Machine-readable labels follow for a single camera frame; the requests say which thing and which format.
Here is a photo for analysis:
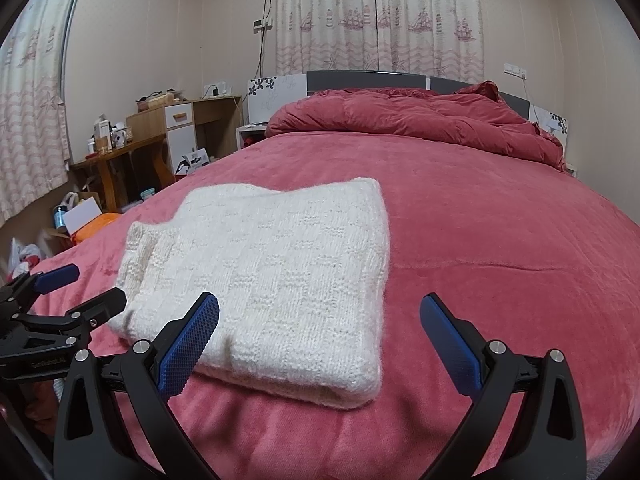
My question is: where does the black air conditioner cable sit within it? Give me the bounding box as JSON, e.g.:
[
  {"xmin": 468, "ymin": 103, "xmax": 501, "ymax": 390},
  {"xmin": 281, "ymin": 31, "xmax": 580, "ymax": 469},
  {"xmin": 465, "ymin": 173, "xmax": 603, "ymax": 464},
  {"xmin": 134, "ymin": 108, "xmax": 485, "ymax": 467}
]
[{"xmin": 256, "ymin": 0, "xmax": 276, "ymax": 79}]

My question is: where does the brown bag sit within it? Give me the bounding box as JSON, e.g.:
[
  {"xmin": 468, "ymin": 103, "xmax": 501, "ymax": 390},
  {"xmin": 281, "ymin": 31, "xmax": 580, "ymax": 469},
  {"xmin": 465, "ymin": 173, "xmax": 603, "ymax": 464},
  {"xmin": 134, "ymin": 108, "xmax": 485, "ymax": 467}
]
[{"xmin": 137, "ymin": 90, "xmax": 189, "ymax": 111}]

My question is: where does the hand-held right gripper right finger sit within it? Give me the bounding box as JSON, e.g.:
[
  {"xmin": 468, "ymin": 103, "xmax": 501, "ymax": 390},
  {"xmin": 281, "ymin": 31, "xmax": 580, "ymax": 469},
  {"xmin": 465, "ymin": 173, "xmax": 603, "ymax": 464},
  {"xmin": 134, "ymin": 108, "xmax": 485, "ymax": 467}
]
[{"xmin": 419, "ymin": 292, "xmax": 587, "ymax": 480}]

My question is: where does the white carton box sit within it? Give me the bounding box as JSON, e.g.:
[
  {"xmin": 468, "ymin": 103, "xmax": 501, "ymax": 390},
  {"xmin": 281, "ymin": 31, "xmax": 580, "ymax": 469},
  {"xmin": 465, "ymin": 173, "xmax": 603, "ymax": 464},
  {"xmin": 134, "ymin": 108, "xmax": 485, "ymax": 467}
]
[{"xmin": 92, "ymin": 116, "xmax": 114, "ymax": 154}]

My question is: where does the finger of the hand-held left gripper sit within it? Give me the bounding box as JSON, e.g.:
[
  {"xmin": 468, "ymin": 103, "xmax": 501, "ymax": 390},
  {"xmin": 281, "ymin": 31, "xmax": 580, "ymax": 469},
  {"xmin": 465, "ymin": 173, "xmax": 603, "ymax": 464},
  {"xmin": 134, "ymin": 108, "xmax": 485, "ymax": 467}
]
[
  {"xmin": 0, "ymin": 262, "xmax": 81, "ymax": 312},
  {"xmin": 64, "ymin": 287, "xmax": 129, "ymax": 334}
]

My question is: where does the black and white box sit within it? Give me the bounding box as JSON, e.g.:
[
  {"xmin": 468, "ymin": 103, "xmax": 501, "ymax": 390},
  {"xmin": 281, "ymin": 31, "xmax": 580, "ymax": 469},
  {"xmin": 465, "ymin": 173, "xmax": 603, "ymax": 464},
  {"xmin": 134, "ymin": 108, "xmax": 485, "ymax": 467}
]
[{"xmin": 174, "ymin": 148, "xmax": 210, "ymax": 176}]

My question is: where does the grey and white headboard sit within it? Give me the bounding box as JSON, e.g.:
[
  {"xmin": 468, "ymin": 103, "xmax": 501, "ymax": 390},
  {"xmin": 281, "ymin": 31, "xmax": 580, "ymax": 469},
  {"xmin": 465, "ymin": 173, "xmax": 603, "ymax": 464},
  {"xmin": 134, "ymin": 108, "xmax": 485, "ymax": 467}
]
[{"xmin": 247, "ymin": 70, "xmax": 571, "ymax": 134}]

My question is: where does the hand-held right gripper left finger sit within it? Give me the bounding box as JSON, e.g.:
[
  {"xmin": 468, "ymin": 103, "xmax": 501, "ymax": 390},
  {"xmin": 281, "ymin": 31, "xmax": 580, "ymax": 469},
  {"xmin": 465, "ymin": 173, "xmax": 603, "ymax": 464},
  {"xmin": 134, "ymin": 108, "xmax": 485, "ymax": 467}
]
[{"xmin": 52, "ymin": 291, "xmax": 221, "ymax": 480}]

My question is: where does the thin white cable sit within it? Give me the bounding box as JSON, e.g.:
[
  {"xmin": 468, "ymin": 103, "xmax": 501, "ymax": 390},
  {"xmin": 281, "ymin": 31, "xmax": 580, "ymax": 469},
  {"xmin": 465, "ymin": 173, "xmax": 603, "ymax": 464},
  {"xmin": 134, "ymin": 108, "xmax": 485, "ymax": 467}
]
[{"xmin": 521, "ymin": 75, "xmax": 539, "ymax": 122}]

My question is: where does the orange bag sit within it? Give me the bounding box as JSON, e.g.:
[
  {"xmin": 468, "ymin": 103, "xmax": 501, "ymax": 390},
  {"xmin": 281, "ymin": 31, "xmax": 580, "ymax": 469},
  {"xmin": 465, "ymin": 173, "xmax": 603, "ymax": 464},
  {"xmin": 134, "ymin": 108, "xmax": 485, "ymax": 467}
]
[{"xmin": 72, "ymin": 212, "xmax": 124, "ymax": 246}]

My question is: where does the wooden desk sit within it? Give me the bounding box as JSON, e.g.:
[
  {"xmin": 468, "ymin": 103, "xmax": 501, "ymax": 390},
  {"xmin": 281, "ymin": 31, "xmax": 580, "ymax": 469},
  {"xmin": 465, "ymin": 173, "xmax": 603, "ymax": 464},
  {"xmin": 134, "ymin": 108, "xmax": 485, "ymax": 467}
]
[{"xmin": 192, "ymin": 94, "xmax": 244, "ymax": 162}]

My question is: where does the white knit sweater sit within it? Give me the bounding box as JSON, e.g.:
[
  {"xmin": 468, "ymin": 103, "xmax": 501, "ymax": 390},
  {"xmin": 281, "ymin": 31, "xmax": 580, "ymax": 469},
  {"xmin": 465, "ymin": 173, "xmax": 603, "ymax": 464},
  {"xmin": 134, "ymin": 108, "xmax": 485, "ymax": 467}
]
[{"xmin": 105, "ymin": 177, "xmax": 392, "ymax": 410}]

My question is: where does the white paper bag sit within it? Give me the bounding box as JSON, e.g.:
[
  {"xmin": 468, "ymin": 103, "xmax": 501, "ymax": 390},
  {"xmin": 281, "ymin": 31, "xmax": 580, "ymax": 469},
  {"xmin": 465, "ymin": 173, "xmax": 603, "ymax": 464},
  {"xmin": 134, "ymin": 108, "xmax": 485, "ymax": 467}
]
[{"xmin": 62, "ymin": 192, "xmax": 104, "ymax": 236}]

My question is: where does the white and red plastic bag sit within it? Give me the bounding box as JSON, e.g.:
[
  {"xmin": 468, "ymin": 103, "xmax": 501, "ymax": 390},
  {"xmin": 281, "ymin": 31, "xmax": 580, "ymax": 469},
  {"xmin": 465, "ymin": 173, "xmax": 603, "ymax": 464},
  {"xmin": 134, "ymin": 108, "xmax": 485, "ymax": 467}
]
[{"xmin": 9, "ymin": 239, "xmax": 49, "ymax": 276}]

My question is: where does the red fleece bed blanket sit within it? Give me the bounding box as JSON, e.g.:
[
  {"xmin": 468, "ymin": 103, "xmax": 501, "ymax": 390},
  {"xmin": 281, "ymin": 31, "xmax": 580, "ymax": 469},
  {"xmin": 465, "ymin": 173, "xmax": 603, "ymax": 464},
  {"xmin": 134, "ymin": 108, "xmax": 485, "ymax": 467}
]
[{"xmin": 10, "ymin": 132, "xmax": 640, "ymax": 480}]

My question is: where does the wooden cabinet with white drawers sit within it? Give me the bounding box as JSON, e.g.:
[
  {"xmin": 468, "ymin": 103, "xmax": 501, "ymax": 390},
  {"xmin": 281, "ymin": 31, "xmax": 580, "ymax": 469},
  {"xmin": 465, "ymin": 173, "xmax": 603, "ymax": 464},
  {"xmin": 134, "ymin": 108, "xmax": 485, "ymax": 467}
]
[{"xmin": 125, "ymin": 100, "xmax": 196, "ymax": 177}]

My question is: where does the red quilted duvet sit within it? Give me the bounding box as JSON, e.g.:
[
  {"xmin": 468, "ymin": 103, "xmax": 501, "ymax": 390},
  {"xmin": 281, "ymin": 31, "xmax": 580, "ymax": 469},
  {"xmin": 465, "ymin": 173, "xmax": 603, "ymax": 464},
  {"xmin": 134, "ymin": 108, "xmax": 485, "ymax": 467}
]
[{"xmin": 265, "ymin": 80, "xmax": 569, "ymax": 172}]

